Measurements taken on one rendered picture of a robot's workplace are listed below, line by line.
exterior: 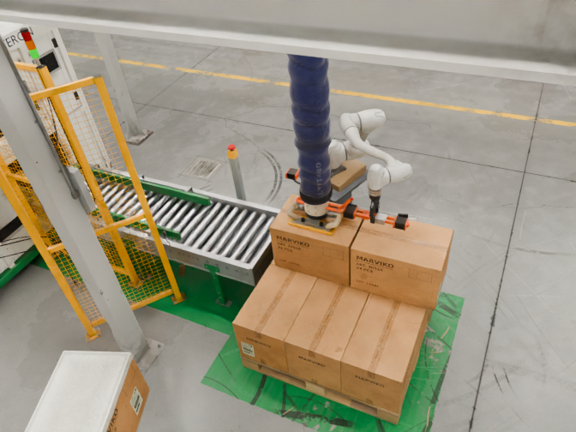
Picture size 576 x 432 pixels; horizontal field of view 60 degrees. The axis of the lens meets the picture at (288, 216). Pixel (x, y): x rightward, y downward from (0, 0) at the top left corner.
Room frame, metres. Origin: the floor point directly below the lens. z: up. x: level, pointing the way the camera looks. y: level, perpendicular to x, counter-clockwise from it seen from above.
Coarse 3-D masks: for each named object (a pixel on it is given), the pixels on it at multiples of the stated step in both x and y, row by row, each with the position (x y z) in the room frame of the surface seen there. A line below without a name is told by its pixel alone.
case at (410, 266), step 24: (360, 240) 2.40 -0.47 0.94; (384, 240) 2.37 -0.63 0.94; (408, 240) 2.35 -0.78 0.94; (432, 240) 2.32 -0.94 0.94; (360, 264) 2.30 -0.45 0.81; (384, 264) 2.22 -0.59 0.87; (408, 264) 2.15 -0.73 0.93; (432, 264) 2.11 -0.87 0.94; (360, 288) 2.30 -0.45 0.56; (384, 288) 2.22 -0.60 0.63; (408, 288) 2.14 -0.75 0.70; (432, 288) 2.07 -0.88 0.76
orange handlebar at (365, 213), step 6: (300, 198) 2.75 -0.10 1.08; (330, 204) 2.65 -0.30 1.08; (336, 210) 2.58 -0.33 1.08; (342, 210) 2.57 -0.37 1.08; (360, 210) 2.55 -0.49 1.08; (366, 210) 2.53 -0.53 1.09; (360, 216) 2.50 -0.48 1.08; (366, 216) 2.48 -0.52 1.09; (390, 222) 2.40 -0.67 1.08; (408, 222) 2.38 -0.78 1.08
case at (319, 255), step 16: (272, 224) 2.67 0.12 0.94; (352, 224) 2.57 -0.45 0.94; (272, 240) 2.63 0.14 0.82; (288, 240) 2.57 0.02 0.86; (304, 240) 2.51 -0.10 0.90; (320, 240) 2.45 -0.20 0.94; (336, 240) 2.43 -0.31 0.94; (352, 240) 2.42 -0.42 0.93; (288, 256) 2.58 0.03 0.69; (304, 256) 2.51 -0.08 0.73; (320, 256) 2.45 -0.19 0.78; (336, 256) 2.39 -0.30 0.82; (304, 272) 2.52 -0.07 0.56; (320, 272) 2.46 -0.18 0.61; (336, 272) 2.40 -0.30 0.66
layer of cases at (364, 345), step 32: (256, 288) 2.43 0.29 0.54; (288, 288) 2.40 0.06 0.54; (320, 288) 2.36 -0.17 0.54; (352, 288) 2.32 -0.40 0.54; (256, 320) 2.15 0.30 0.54; (288, 320) 2.11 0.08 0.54; (320, 320) 2.08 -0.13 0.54; (352, 320) 2.05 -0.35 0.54; (384, 320) 2.02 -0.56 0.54; (416, 320) 1.99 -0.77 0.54; (256, 352) 2.07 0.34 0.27; (288, 352) 1.94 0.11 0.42; (320, 352) 1.83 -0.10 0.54; (352, 352) 1.80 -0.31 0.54; (384, 352) 1.77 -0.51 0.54; (416, 352) 1.91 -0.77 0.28; (320, 384) 1.83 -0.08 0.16; (352, 384) 1.71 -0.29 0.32; (384, 384) 1.61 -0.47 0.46
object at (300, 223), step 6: (300, 216) 2.69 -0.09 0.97; (288, 222) 2.64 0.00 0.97; (294, 222) 2.63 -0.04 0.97; (300, 222) 2.62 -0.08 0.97; (318, 222) 2.60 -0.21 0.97; (324, 222) 2.60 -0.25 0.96; (306, 228) 2.57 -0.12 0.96; (312, 228) 2.55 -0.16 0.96; (318, 228) 2.54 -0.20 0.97; (324, 228) 2.53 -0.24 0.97; (330, 228) 2.53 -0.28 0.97; (330, 234) 2.48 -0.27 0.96
